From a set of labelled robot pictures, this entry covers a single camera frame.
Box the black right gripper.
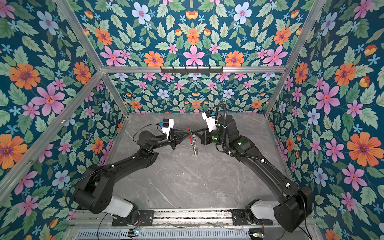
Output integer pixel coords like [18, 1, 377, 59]
[195, 126, 230, 147]

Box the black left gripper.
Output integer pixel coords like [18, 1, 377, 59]
[149, 128, 190, 152]

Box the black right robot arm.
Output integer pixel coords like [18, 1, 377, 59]
[198, 111, 314, 233]

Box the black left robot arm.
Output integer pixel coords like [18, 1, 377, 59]
[73, 128, 192, 218]

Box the aluminium back top beam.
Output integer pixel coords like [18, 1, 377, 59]
[102, 66, 287, 74]

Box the aluminium beam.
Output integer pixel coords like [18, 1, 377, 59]
[1, 71, 104, 205]
[102, 66, 287, 74]

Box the aluminium left top beam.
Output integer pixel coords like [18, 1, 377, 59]
[1, 71, 104, 205]

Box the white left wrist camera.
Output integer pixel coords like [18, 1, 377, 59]
[161, 119, 174, 139]

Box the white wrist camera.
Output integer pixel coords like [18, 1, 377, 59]
[202, 110, 217, 132]
[161, 119, 174, 139]

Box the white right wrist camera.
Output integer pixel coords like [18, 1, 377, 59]
[202, 110, 217, 132]

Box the black corrugated cable conduit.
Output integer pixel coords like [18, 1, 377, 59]
[214, 102, 229, 145]

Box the black hook rail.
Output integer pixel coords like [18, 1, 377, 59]
[160, 67, 224, 74]

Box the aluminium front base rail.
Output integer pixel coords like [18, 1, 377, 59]
[64, 208, 322, 232]

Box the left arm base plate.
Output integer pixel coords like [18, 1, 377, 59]
[112, 210, 155, 227]

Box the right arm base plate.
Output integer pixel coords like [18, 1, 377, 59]
[230, 209, 273, 226]

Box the aluminium back left post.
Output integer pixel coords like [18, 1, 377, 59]
[56, 1, 129, 118]

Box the aluminium post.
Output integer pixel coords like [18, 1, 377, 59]
[264, 0, 327, 119]
[56, 1, 129, 118]

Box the white perforated cable duct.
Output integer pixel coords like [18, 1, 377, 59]
[76, 229, 251, 240]

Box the aluminium back right post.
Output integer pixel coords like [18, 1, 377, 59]
[264, 0, 327, 119]

